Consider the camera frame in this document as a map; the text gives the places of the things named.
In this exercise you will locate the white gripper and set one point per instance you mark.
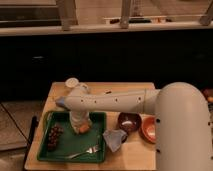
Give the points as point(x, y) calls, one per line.
point(79, 118)

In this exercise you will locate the yellow-orange apple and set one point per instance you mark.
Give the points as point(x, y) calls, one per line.
point(83, 129)

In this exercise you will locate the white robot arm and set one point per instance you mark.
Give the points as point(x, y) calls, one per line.
point(182, 121)

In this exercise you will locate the green plastic tray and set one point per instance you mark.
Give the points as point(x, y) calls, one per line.
point(71, 143)

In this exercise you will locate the dark grape bunch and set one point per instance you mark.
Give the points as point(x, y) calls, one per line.
point(53, 137)

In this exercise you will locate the white cup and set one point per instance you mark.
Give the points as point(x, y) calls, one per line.
point(71, 82)

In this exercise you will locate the silver fork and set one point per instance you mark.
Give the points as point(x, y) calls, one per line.
point(91, 150)

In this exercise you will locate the grey-blue crumpled cloth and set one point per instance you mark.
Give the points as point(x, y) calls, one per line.
point(114, 138)

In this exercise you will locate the dark brown bowl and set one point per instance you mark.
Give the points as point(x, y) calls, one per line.
point(129, 122)

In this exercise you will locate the orange-red bowl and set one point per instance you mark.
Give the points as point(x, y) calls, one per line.
point(147, 130)

